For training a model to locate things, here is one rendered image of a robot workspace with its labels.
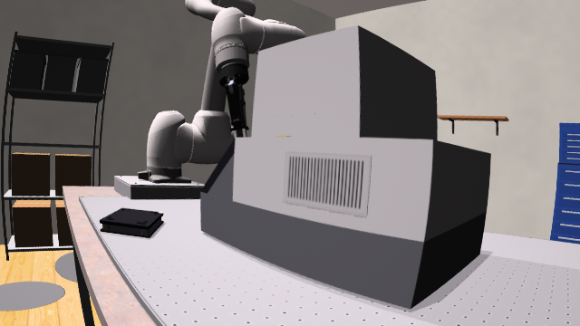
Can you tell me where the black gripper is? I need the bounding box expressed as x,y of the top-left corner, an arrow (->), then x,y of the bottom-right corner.
219,63 -> 249,138

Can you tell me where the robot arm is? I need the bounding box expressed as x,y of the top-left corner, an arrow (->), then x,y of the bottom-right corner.
137,0 -> 307,184

